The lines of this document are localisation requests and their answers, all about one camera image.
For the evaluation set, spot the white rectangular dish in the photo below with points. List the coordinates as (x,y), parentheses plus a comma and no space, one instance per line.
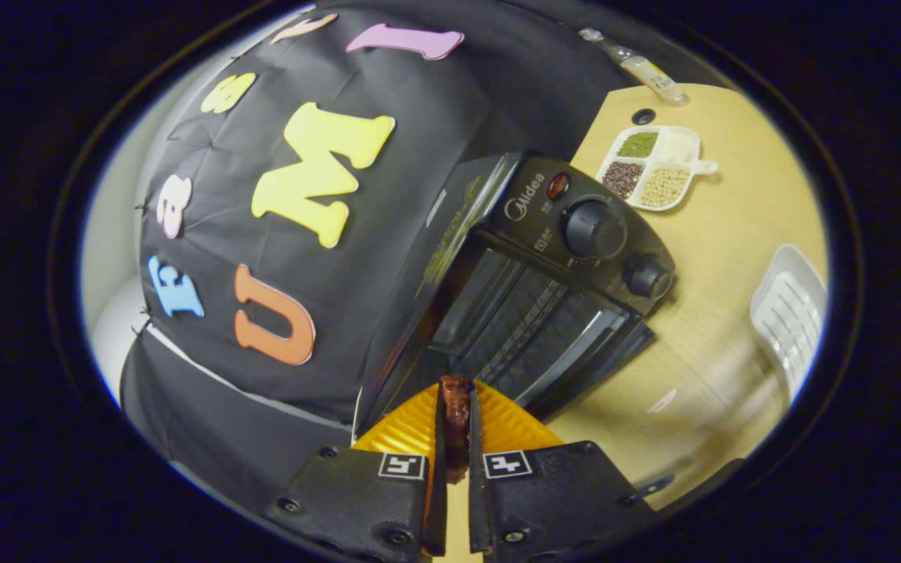
(791,313)

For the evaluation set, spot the white divided seasoning plate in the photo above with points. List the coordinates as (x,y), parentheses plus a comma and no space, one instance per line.
(685,145)

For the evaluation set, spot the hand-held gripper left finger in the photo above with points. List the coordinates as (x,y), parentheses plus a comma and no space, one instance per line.
(364,500)

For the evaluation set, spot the black toaster oven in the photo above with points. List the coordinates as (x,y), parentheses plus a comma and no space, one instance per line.
(536,211)

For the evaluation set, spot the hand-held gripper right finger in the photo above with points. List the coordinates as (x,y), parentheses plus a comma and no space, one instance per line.
(552,500)

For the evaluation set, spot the black round table grommet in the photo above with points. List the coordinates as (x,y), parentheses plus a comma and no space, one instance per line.
(643,116)

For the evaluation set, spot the brown steak piece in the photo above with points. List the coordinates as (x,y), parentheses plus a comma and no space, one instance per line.
(457,422)

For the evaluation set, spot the small clear glass bottle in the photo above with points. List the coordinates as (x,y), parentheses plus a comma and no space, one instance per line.
(650,72)

